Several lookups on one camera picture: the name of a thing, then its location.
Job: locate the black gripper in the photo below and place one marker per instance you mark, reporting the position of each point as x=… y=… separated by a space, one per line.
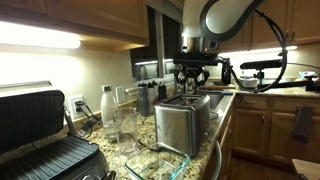
x=192 y=71

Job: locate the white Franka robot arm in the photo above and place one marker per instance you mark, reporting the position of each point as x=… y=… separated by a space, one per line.
x=226 y=16

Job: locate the stainless steel toaster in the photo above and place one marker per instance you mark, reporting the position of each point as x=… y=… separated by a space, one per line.
x=181 y=125

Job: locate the wooden cutting board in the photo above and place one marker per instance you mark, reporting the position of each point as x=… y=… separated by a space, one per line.
x=216 y=87

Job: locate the stainless kitchen sink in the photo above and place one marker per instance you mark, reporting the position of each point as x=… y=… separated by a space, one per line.
x=215 y=98

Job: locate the black pepper grinder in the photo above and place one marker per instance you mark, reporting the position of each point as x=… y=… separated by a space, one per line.
x=162 y=93

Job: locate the black soda maker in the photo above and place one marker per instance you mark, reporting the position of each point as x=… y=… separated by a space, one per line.
x=226 y=75

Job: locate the white bottle black cap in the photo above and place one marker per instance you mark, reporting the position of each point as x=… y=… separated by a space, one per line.
x=152 y=95

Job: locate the dark kitchen window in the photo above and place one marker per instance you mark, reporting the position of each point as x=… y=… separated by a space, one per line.
x=146 y=56

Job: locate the dark grey water bottle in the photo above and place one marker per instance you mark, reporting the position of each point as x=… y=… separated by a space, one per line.
x=144 y=101

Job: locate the white food processor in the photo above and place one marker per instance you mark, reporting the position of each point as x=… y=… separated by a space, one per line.
x=248 y=82

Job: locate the thin under-cabinet light strip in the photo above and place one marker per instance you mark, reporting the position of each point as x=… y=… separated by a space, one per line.
x=260 y=51

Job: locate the wooden lower cabinets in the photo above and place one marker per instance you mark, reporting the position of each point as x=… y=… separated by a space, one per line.
x=253 y=130

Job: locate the stainless dishwasher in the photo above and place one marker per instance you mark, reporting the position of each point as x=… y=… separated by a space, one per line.
x=218 y=160

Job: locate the clear glass baking dish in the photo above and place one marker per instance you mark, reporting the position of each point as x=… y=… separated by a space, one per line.
x=160 y=166

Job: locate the wooden upper cabinet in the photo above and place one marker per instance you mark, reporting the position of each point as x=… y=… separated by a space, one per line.
x=93 y=16

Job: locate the dark hanging towel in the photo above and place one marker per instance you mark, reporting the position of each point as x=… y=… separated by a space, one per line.
x=302 y=123

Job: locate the light wooden board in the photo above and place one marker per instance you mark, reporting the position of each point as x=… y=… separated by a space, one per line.
x=308 y=168

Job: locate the bright under-cabinet light strip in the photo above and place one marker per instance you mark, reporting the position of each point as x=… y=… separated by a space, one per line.
x=36 y=36

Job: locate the black panini grill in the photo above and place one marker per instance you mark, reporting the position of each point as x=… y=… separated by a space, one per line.
x=30 y=123

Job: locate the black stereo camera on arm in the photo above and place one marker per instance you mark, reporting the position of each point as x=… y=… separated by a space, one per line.
x=263 y=64

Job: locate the white light switch plate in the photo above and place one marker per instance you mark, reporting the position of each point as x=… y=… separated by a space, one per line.
x=120 y=95

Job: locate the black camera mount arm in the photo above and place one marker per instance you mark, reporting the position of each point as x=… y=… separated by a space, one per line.
x=293 y=85

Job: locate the white wall power outlet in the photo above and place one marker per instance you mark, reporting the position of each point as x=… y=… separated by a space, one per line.
x=72 y=111

